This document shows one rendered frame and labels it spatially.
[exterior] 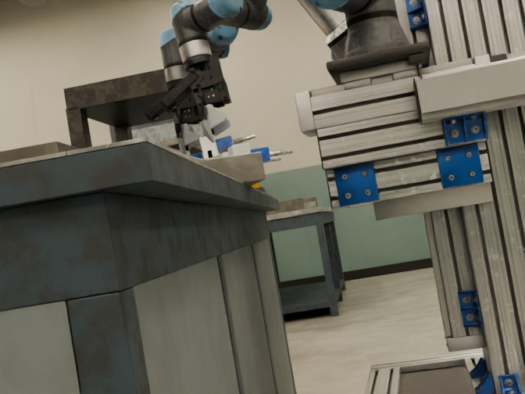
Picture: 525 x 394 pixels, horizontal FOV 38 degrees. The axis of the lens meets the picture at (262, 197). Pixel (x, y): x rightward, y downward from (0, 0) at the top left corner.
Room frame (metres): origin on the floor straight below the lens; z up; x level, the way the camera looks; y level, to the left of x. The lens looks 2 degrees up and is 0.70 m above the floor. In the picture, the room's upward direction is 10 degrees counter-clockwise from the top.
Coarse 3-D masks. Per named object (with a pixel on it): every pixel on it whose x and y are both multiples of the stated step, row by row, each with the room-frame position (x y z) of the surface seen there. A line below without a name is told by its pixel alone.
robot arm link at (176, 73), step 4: (168, 68) 2.11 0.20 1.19; (172, 68) 2.10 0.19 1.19; (176, 68) 2.10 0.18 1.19; (180, 68) 2.10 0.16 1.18; (184, 68) 2.11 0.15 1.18; (168, 72) 2.11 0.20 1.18; (172, 72) 2.10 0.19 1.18; (176, 72) 2.10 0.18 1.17; (180, 72) 2.10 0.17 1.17; (184, 72) 2.11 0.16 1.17; (168, 76) 2.11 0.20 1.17; (172, 76) 2.10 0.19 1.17; (176, 76) 2.10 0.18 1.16; (180, 76) 2.10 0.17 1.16; (184, 76) 2.11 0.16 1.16; (168, 80) 2.11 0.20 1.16; (172, 80) 2.11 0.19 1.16; (176, 80) 2.10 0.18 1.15; (180, 80) 2.11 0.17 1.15
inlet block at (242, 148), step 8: (240, 144) 1.54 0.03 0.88; (248, 144) 1.54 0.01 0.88; (232, 152) 1.54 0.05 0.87; (240, 152) 1.53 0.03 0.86; (248, 152) 1.54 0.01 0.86; (264, 152) 1.55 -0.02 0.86; (272, 152) 1.57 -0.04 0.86; (280, 152) 1.58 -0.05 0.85; (288, 152) 1.58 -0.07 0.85; (264, 160) 1.55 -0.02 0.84
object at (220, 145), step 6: (204, 138) 1.82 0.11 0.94; (222, 138) 1.82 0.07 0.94; (228, 138) 1.82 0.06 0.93; (240, 138) 1.84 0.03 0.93; (246, 138) 1.83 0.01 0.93; (252, 138) 1.84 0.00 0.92; (204, 144) 1.82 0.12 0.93; (210, 144) 1.82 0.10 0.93; (216, 144) 1.82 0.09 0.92; (222, 144) 1.82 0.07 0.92; (228, 144) 1.82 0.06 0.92; (234, 144) 1.84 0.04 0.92; (204, 150) 1.82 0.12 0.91; (216, 150) 1.82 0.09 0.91; (222, 150) 1.83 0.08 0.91; (204, 156) 1.82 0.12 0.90
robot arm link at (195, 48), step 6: (192, 42) 1.84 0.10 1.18; (198, 42) 1.84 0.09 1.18; (204, 42) 1.85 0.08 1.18; (180, 48) 1.85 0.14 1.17; (186, 48) 1.84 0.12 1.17; (192, 48) 1.84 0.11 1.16; (198, 48) 1.84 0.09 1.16; (204, 48) 1.84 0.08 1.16; (180, 54) 1.86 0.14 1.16; (186, 54) 1.84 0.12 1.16; (192, 54) 1.83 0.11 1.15; (198, 54) 1.83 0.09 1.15; (204, 54) 1.84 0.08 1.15; (210, 54) 1.86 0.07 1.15; (186, 60) 1.85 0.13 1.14
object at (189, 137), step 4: (184, 124) 2.11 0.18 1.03; (184, 128) 2.11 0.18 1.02; (188, 128) 2.11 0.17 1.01; (184, 132) 2.11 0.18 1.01; (188, 132) 2.10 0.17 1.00; (192, 132) 2.10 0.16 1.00; (184, 136) 2.10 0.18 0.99; (188, 136) 2.10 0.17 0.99; (192, 136) 2.10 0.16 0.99; (196, 136) 2.10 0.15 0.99; (180, 140) 2.09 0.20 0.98; (184, 140) 2.10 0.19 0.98; (188, 140) 2.10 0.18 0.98; (192, 140) 2.10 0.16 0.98; (196, 140) 2.10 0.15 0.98; (180, 144) 2.10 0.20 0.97; (184, 144) 2.10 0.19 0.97; (188, 144) 2.10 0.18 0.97; (180, 148) 2.10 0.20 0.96; (184, 148) 2.10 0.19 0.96; (184, 152) 2.10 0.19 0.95
